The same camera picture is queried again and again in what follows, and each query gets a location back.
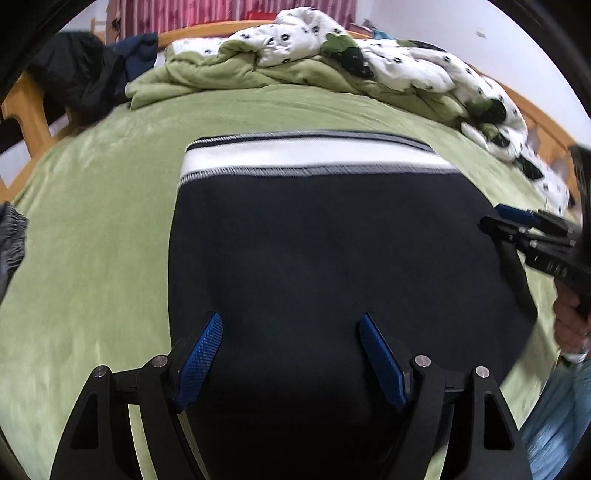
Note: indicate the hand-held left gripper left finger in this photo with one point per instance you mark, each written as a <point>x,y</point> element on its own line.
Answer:
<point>203,355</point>

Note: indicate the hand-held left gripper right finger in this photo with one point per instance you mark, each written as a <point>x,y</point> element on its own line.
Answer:
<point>383,360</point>

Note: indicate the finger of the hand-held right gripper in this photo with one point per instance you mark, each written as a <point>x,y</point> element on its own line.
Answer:
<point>512,212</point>
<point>508,233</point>

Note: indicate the black pants with white stripe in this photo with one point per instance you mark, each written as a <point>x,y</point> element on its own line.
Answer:
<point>323,230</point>

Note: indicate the grey pants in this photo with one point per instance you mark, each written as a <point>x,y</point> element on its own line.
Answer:
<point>11,244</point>

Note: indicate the person's right hand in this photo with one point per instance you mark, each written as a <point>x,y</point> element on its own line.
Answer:
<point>570,327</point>

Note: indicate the person's blue jeans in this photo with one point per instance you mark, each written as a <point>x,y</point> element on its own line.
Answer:
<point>563,415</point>

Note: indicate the green bed sheet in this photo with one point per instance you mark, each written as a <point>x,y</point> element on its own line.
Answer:
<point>92,221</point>

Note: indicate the green and white printed quilt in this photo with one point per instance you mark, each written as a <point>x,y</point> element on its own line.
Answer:
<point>295,41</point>

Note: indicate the navy blue garment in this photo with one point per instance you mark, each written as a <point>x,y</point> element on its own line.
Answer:
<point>136,53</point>

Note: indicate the black jacket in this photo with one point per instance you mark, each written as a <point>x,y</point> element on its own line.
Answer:
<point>74,74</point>

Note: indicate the red striped curtain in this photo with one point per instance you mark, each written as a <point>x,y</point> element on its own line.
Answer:
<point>207,9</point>

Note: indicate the wooden bed frame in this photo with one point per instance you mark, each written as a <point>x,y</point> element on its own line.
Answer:
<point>27,106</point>

